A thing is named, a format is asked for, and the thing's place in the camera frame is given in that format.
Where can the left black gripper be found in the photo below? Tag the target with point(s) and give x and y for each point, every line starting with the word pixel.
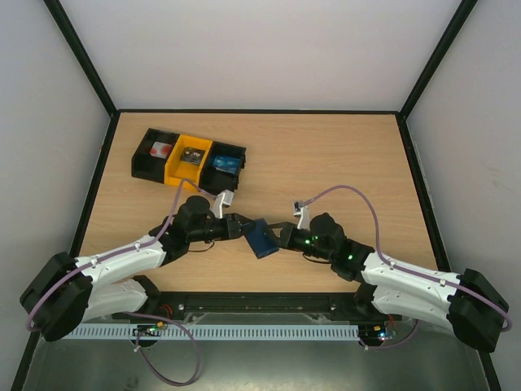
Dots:
pixel 238 220

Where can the blue card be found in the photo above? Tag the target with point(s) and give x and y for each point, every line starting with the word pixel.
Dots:
pixel 226 164

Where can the black bin right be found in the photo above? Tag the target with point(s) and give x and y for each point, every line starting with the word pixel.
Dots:
pixel 214 181

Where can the black bin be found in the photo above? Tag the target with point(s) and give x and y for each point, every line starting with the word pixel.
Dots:
pixel 149 160
pixel 214 181

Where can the black enclosure frame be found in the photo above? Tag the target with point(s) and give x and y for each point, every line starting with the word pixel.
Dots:
pixel 454 27

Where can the black card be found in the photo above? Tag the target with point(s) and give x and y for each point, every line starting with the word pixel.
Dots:
pixel 192 155

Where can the blue card holder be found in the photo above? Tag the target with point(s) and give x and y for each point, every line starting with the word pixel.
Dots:
pixel 261 245

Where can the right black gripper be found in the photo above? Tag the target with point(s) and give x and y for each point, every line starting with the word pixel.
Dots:
pixel 286 235

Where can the yellow bin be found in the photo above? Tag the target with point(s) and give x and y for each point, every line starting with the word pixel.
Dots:
pixel 176 170

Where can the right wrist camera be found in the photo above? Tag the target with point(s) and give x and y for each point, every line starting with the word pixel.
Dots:
pixel 301 212

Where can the white slotted cable duct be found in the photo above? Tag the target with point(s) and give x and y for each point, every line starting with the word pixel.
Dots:
pixel 201 332

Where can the black rail base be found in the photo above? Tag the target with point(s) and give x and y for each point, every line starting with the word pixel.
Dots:
pixel 335 306

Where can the red white card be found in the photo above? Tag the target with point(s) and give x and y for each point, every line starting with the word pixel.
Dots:
pixel 160 150

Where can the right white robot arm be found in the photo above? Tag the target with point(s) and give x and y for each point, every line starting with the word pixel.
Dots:
pixel 466 304

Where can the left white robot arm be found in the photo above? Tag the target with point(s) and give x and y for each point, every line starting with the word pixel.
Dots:
pixel 69 290

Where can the black bin left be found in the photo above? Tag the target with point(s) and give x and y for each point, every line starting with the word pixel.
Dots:
pixel 149 160

